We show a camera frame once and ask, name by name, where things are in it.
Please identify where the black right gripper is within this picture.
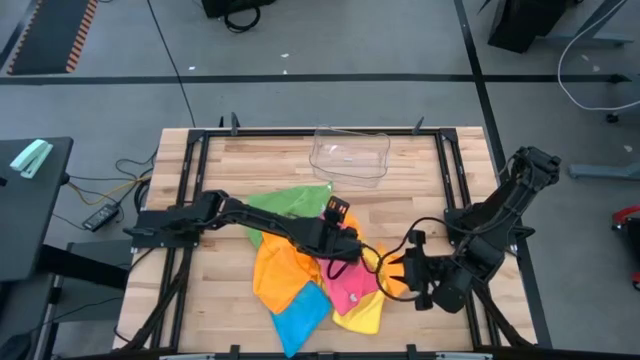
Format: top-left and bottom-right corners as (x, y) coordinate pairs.
(386, 229), (445, 312)

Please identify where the orange microfiber towel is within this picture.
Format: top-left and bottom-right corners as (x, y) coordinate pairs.
(344, 214), (409, 297)
(252, 232), (324, 316)

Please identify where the pink microfiber towel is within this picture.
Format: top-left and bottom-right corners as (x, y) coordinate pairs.
(319, 257), (384, 317)

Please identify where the yellow microfiber towel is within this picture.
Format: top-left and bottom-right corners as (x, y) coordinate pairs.
(330, 244), (389, 335)

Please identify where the green microfiber towel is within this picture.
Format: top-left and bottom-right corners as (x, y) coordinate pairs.
(244, 183), (334, 251)

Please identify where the blue microfiber towel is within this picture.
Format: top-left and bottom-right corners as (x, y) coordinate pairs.
(270, 280), (334, 359)

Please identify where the clear plastic bin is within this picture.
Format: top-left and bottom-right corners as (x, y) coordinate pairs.
(308, 124), (392, 189)

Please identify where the grey metal desk foot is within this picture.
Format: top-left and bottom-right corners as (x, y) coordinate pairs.
(542, 0), (636, 49)
(568, 162), (640, 181)

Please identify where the red and black cart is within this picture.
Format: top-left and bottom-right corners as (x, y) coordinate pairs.
(610, 203), (640, 292)

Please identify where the black power adapter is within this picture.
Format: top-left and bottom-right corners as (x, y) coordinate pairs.
(82, 202), (120, 233)

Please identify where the black desk base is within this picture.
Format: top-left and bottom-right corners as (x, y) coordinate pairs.
(0, 239), (132, 360)

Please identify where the black equipment box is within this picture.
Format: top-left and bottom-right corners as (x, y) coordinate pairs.
(201, 0), (277, 19)

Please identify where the black cabinet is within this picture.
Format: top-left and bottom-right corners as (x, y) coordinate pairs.
(487, 0), (584, 54)

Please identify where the black side table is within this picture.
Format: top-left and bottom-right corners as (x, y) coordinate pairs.
(0, 136), (75, 284)

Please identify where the mint green stapler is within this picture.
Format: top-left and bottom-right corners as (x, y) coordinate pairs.
(8, 138), (54, 180)

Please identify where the black orange-edged floor mat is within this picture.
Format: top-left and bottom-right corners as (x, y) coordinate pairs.
(7, 0), (100, 76)

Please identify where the black aluminium table frame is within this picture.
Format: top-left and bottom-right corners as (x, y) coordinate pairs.
(112, 112), (541, 360)

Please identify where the yellow cable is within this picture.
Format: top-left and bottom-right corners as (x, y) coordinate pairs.
(67, 174), (152, 206)

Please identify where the black coiled cable loop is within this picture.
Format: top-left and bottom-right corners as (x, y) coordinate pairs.
(223, 4), (262, 34)

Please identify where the thin black floor cable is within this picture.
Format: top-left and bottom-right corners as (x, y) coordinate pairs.
(146, 0), (197, 129)

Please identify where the white floor cable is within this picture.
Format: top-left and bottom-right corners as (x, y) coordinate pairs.
(556, 0), (640, 112)

